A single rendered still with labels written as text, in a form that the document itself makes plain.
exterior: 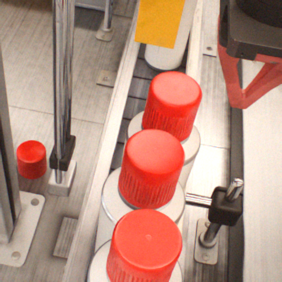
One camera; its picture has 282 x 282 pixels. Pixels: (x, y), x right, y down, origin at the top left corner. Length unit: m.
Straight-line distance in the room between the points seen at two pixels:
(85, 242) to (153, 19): 0.17
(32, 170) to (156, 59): 0.21
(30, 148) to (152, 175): 0.30
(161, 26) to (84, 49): 0.38
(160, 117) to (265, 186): 0.26
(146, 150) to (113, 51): 0.47
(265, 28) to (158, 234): 0.16
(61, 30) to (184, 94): 0.10
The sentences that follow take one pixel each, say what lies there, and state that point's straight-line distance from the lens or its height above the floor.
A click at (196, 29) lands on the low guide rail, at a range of 0.63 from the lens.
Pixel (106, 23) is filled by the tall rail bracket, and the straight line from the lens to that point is 0.73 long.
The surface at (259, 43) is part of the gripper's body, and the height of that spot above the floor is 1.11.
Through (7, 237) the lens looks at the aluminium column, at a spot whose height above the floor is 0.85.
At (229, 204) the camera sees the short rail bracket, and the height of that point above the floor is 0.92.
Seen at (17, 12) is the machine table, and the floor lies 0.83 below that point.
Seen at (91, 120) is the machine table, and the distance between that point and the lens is 0.59.
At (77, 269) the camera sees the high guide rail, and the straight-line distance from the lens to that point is 0.33.
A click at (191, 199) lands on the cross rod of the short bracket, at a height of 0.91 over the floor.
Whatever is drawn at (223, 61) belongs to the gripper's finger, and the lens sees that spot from 0.34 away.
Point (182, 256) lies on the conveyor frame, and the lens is 0.44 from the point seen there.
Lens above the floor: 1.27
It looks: 49 degrees down
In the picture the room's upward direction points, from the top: 12 degrees clockwise
